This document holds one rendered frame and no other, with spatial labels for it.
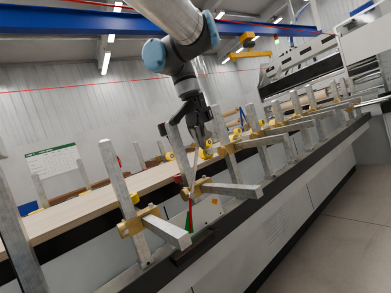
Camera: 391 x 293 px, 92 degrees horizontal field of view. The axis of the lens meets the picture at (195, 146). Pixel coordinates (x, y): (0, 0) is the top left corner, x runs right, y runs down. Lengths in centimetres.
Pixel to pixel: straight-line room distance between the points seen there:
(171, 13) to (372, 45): 264
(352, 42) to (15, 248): 308
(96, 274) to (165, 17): 87
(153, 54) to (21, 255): 61
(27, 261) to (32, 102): 776
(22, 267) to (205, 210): 55
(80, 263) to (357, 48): 303
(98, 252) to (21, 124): 747
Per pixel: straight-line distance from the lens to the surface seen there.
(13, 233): 66
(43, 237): 86
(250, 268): 141
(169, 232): 50
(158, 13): 45
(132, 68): 910
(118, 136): 804
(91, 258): 91
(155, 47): 62
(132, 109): 842
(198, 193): 77
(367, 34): 296
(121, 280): 75
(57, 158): 787
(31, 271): 68
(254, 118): 107
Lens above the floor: 106
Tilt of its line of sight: 4 degrees down
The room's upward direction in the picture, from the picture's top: 18 degrees counter-clockwise
